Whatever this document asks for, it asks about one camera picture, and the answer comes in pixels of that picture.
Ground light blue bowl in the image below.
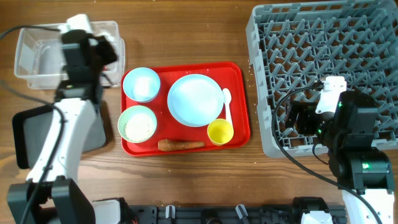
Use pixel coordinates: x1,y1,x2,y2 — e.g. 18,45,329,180
123,67,160,103

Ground white plastic spoon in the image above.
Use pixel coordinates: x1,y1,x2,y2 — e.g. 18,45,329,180
222,88,233,126

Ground yellow plastic cup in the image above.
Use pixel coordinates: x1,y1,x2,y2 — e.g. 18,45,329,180
207,118,234,146

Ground light blue plate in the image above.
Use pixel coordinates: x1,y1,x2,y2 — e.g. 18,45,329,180
167,74,224,128

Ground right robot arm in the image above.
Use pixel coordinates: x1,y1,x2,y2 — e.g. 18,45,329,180
283,91,395,223

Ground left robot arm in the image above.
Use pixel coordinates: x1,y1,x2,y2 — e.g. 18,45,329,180
7,29,118,223

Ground clear plastic waste bin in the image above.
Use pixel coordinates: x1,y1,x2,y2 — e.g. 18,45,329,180
14,21,126,90

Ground grey dishwasher rack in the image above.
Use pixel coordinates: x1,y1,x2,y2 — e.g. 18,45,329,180
246,1,397,158

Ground green bowl with rice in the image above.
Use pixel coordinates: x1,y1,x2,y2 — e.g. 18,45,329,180
118,105,157,143

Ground black tray bin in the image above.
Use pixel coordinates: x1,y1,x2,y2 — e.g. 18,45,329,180
12,102,111,169

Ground red serving tray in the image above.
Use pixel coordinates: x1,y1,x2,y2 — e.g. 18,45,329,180
121,62,251,157

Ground orange carrot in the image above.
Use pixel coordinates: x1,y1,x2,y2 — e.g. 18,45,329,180
157,139,205,152

